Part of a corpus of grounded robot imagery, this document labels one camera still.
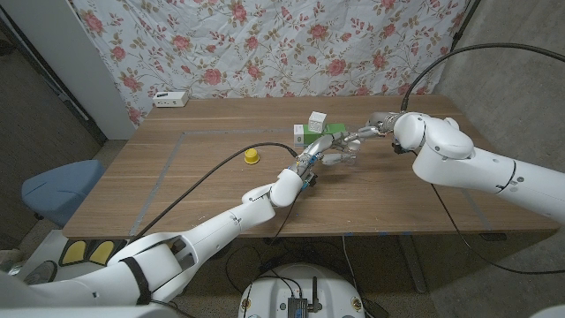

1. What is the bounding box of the yellow black foot pedal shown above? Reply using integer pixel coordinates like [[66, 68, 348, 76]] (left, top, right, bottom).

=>
[[58, 239, 87, 267], [87, 239, 117, 264]]

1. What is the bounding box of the blue padded stool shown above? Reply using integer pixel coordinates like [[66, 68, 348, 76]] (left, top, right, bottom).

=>
[[20, 159, 106, 227]]

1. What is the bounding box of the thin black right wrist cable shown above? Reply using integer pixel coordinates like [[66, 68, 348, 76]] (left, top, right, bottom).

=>
[[430, 183, 565, 276]]

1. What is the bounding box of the white cube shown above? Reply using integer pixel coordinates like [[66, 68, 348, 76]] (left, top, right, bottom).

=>
[[307, 110, 328, 134]]

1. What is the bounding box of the clear white-capped medicine bottle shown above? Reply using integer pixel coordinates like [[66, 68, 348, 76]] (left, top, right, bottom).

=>
[[343, 139, 361, 167]]

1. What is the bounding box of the white power strip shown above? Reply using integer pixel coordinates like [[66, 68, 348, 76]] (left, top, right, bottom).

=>
[[152, 90, 190, 109]]

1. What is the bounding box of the green flexible straws box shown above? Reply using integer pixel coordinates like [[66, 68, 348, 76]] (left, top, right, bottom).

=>
[[293, 122, 348, 149]]

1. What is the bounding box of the thin black left wrist cable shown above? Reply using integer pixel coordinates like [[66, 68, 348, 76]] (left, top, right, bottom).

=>
[[242, 189, 304, 318]]

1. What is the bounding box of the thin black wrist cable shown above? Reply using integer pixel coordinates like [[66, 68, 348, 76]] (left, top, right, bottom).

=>
[[242, 189, 304, 318], [430, 183, 565, 276]]

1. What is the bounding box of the black electronics box with antenna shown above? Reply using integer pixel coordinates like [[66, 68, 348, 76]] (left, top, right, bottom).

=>
[[287, 276, 322, 318]]

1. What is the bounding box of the grey slipper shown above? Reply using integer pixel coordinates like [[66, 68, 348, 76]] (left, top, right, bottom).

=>
[[21, 260, 58, 286]]

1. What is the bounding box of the black backdrop stand pole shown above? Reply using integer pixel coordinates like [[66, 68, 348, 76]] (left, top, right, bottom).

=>
[[449, 0, 482, 43]]

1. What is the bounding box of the floral backdrop cloth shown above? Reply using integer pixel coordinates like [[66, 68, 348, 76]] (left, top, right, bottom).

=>
[[70, 0, 471, 127]]

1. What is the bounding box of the white robot torso base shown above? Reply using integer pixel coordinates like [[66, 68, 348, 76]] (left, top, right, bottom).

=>
[[237, 263, 366, 318]]

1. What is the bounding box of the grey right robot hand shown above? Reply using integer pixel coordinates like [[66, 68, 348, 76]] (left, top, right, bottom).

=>
[[343, 110, 401, 145]]

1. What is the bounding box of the white board panel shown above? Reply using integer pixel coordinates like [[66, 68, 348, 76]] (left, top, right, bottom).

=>
[[0, 0, 137, 141]]

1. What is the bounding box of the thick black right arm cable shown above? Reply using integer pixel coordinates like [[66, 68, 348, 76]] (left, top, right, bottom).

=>
[[399, 42, 565, 112]]

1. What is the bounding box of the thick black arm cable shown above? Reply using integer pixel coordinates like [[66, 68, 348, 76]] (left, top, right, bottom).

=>
[[399, 42, 565, 112], [127, 141, 299, 243]]

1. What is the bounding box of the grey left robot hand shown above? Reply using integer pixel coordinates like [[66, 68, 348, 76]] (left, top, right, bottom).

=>
[[289, 131, 359, 178]]

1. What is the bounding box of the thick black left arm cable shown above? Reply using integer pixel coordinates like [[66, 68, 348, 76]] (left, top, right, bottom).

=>
[[127, 141, 299, 243]]

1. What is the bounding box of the grey table leg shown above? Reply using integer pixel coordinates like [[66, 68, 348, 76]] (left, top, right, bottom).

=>
[[396, 233, 428, 295]]

